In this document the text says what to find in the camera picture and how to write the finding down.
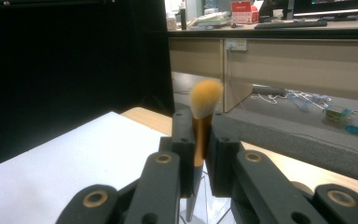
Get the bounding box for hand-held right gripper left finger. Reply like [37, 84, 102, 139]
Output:
[158, 106, 198, 199]

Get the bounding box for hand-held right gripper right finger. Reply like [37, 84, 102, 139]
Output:
[205, 112, 247, 199]

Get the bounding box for makeup brush with orange bristles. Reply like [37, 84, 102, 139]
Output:
[185, 78, 225, 223]

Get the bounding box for grey power strip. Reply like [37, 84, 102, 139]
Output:
[251, 85, 289, 97]

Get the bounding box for wooden desk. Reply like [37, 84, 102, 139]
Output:
[167, 19, 358, 114]

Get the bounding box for white paper sheet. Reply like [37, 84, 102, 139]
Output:
[0, 110, 170, 224]

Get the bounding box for dark bottle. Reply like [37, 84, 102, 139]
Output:
[179, 2, 188, 31]

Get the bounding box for black curtain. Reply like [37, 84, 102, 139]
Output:
[0, 0, 175, 173]

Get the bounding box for colourful plastic packets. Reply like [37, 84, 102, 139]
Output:
[323, 104, 358, 136]

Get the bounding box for red cardboard box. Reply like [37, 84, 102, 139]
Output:
[230, 0, 260, 25]

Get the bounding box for black keyboard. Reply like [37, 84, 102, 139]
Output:
[254, 20, 329, 31]

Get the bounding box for black monitor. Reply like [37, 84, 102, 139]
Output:
[293, 0, 358, 17]

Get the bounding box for white cable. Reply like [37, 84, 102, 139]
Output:
[250, 91, 333, 112]

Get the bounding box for white wall socket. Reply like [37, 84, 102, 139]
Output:
[225, 38, 248, 52]

